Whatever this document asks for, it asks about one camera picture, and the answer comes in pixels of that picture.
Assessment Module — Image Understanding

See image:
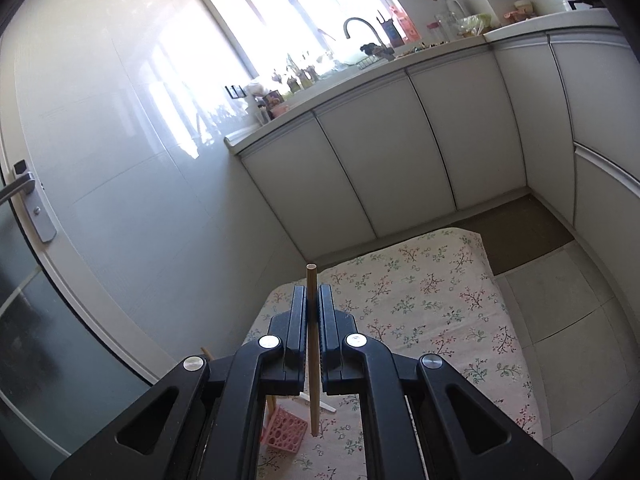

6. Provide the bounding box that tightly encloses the wooden chopstick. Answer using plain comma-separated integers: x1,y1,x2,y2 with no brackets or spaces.
306,263,321,437
266,396,278,419
201,347,214,361

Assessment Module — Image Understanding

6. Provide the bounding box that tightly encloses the kitchen faucet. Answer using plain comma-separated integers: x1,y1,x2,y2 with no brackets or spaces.
343,18,394,61

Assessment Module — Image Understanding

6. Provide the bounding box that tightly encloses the kitchen window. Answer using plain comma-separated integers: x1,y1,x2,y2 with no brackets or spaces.
204,0,400,78

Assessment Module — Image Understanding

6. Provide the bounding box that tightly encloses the pink perforated utensil holder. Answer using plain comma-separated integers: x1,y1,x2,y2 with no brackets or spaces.
260,406,308,454

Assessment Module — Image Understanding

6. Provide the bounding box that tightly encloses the floral tablecloth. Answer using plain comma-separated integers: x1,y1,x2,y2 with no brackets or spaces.
257,228,544,479

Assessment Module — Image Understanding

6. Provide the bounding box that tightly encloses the brown floor mat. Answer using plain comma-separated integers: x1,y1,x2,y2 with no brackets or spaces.
454,194,574,275

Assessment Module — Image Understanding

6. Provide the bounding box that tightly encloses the door handle silver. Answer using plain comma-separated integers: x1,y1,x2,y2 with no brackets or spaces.
0,159,58,244

